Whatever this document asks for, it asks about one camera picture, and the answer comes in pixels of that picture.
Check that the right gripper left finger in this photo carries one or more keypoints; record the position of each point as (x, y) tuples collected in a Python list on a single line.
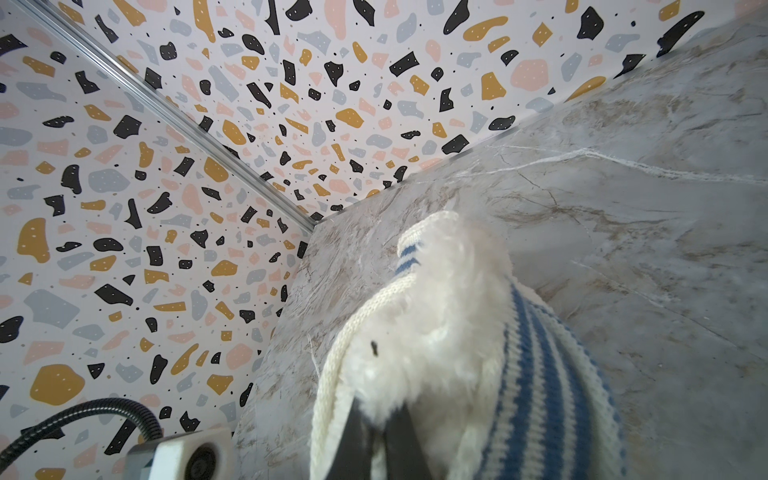
[(353, 457)]

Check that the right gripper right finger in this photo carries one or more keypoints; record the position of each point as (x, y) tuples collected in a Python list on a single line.
[(404, 456)]

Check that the blue white striped knit sweater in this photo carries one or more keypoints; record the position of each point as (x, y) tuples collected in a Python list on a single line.
[(554, 415)]

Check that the white fluffy teddy bear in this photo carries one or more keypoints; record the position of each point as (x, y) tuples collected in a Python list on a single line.
[(435, 345)]

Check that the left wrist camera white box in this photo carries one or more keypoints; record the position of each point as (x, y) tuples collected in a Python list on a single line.
[(208, 454)]

